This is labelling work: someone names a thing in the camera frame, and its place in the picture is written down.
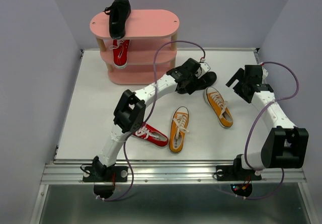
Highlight black canvas shoe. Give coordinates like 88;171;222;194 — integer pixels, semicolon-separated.
103;0;131;40
193;71;217;91

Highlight orange sneaker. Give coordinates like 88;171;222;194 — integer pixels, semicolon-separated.
169;106;190;154
204;87;233;128

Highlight red sneaker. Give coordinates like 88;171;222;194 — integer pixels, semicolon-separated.
133;124;169;147
109;39;131;69

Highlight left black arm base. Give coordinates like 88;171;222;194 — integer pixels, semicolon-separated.
80;165;128;201

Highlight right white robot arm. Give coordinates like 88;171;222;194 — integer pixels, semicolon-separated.
226;63;309;179

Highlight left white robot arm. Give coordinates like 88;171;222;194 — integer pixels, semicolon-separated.
92;57;210;181

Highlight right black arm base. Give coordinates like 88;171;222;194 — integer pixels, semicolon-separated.
213;155;262;198

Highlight pink three-tier shoe shelf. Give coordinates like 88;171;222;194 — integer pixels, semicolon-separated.
90;9;180;85

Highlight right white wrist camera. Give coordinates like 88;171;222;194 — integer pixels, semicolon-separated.
260;62;268;82

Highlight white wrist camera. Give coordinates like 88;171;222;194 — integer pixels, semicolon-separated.
260;62;268;82
197;58;211;78

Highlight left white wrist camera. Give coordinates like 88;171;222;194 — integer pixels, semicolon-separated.
197;58;211;78

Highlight aluminium front rail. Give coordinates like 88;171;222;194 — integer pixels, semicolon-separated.
40;161;307;185

